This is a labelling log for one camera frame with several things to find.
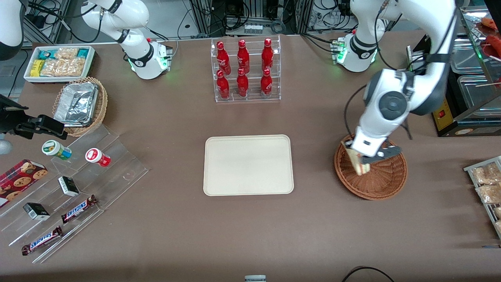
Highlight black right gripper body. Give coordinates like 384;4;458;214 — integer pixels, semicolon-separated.
0;95;29;134

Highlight triangle sandwich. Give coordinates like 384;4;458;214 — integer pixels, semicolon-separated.
341;141;371;176

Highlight brown wicker basket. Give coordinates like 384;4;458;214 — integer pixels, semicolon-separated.
334;133;408;201

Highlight light wicker basket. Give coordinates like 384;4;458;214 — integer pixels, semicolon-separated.
52;76;108;137

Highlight cream plastic tray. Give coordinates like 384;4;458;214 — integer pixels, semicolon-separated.
203;134;295;197

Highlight green sunflower jar white lid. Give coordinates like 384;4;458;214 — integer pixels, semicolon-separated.
42;140;72;161

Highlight silver foil container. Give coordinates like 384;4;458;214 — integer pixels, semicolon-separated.
54;82;99;128

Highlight white snack bin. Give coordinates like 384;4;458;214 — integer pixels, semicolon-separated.
23;45;96;84

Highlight red plaid cookie box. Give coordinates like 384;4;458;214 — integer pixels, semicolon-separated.
0;159;49;209

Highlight red jar with white lid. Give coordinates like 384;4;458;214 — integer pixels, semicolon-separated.
85;148;111;168

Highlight clear cracker snack bag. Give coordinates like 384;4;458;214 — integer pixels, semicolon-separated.
40;58;88;78
54;47;79;60

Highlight small dark green box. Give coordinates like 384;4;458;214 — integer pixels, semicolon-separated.
23;202;51;221
58;176;80;197

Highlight clear acrylic stepped shelf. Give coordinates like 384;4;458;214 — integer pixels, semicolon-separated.
0;123;149;264

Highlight Snickers chocolate bar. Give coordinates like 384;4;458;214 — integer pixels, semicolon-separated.
61;195;98;224
22;226;63;256

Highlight glass food display warmer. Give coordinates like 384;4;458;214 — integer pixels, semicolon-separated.
406;0;501;137

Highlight red cola bottle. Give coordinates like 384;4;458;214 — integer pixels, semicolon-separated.
216;41;231;76
237;39;250;74
261;38;274;72
216;70;230;99
260;69;273;97
236;68;249;98

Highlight clear bag of pastries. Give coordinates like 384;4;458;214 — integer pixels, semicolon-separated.
471;163;501;185
476;184;501;205

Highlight clear acrylic bottle rack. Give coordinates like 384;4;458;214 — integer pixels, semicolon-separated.
211;34;281;103

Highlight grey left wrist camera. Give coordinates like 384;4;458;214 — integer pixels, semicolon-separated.
360;145;403;165

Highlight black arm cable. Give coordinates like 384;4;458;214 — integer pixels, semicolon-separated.
344;84;368;136

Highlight metal wire snack rack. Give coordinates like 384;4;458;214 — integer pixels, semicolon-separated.
464;156;501;239

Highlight black cable loop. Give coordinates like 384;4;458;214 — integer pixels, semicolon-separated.
341;266;396;282

